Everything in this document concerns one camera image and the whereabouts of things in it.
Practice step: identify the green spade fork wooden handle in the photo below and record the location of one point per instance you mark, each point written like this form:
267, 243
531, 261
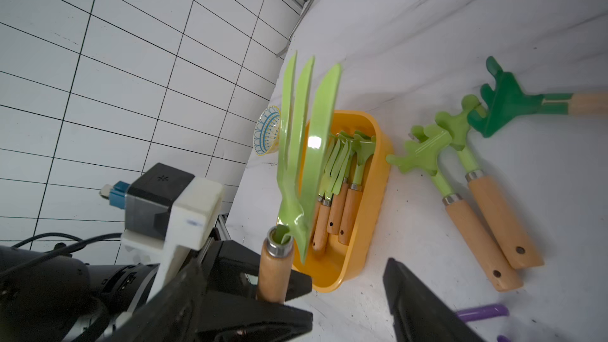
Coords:
339, 190

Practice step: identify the green fork tool wooden handle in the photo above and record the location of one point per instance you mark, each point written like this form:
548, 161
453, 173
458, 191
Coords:
305, 123

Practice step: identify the dark green small rake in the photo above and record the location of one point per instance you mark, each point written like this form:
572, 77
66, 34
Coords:
506, 101

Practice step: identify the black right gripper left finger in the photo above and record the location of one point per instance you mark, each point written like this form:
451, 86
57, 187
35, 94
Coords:
174, 314

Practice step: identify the blue yellow patterned plate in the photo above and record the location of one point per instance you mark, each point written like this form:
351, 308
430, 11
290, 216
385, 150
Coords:
267, 131

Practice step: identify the yellow plastic storage box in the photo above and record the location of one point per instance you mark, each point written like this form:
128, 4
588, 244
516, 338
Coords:
339, 252

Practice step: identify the green rake wooden handle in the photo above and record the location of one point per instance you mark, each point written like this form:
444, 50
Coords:
327, 199

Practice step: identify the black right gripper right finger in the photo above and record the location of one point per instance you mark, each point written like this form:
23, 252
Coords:
419, 315

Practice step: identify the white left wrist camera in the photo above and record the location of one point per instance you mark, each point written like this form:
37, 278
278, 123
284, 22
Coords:
168, 213

